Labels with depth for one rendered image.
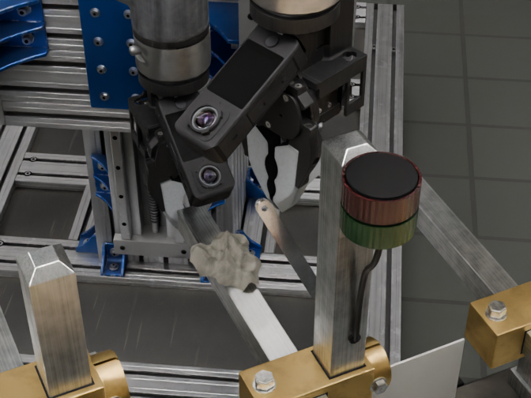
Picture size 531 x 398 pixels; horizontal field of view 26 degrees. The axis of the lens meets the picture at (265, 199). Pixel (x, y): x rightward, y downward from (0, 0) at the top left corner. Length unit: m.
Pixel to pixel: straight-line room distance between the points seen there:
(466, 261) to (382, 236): 0.36
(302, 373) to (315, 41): 0.31
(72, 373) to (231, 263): 0.29
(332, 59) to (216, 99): 0.11
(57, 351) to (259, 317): 0.29
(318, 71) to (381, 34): 1.76
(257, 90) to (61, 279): 0.20
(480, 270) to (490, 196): 1.41
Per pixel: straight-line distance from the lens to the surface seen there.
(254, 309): 1.12
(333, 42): 0.94
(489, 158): 2.72
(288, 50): 0.89
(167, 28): 1.09
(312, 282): 1.07
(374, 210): 0.85
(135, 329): 2.01
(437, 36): 3.12
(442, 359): 1.20
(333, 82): 0.93
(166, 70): 1.12
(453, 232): 1.25
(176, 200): 1.23
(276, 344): 1.09
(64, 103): 1.64
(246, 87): 0.88
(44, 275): 0.84
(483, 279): 1.20
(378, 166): 0.87
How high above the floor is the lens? 1.67
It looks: 41 degrees down
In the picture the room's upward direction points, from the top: straight up
